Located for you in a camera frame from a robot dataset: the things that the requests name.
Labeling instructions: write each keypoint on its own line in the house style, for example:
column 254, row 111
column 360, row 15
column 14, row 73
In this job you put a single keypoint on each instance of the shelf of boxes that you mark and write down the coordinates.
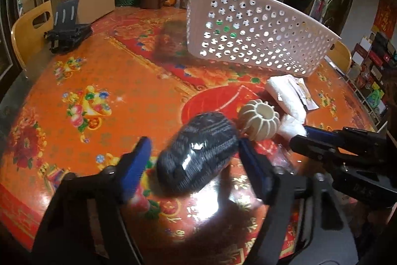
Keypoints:
column 372, row 66

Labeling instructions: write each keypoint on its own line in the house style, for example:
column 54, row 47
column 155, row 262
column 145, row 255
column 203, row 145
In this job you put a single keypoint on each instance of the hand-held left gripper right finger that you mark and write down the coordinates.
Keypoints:
column 254, row 172

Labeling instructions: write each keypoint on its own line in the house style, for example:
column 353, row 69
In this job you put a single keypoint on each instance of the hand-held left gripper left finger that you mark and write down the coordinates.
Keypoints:
column 136, row 165

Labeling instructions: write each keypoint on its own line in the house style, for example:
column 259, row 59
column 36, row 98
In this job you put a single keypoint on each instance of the black folding stand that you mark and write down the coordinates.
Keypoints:
column 71, row 33

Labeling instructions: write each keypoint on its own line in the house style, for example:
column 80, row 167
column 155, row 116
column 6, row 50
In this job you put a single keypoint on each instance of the white packaged towel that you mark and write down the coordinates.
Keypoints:
column 287, row 94

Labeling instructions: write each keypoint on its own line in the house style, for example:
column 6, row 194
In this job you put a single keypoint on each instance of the red wall hanging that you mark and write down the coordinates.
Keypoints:
column 386, row 16

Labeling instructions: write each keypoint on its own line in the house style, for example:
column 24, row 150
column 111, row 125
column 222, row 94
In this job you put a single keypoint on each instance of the beige ribbed soft ball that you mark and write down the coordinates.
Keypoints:
column 263, row 122

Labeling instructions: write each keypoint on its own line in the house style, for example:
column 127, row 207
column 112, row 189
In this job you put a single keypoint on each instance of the white cotton wad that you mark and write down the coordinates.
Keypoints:
column 291, row 128

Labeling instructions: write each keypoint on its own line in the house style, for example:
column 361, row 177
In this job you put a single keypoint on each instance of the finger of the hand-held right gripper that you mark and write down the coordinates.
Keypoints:
column 319, row 132
column 310, row 145

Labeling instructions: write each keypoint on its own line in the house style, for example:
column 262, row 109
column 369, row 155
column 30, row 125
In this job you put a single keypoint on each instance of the black knit bundle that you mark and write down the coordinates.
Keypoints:
column 198, row 153

